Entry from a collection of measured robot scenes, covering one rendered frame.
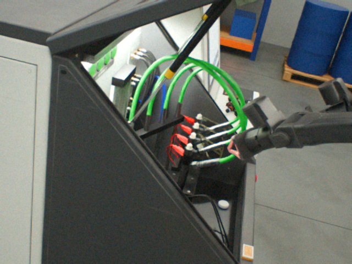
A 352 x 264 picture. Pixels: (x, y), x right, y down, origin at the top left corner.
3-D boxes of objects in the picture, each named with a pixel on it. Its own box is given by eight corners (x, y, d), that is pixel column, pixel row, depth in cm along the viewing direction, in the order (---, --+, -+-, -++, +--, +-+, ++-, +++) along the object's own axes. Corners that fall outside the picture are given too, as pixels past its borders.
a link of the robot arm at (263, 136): (281, 149, 99) (295, 136, 102) (265, 125, 99) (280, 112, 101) (263, 154, 106) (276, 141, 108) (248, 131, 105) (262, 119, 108)
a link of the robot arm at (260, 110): (290, 146, 93) (312, 125, 97) (262, 102, 92) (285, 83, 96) (258, 154, 104) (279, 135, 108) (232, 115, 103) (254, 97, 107)
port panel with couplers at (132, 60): (127, 125, 156) (139, 43, 142) (119, 122, 157) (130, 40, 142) (137, 111, 168) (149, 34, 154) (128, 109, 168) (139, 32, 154)
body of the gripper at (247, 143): (230, 138, 110) (246, 132, 103) (258, 125, 115) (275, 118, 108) (240, 161, 110) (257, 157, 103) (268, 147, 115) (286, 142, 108)
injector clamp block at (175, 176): (184, 230, 144) (193, 194, 137) (155, 223, 145) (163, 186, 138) (197, 178, 174) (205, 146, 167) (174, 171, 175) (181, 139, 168)
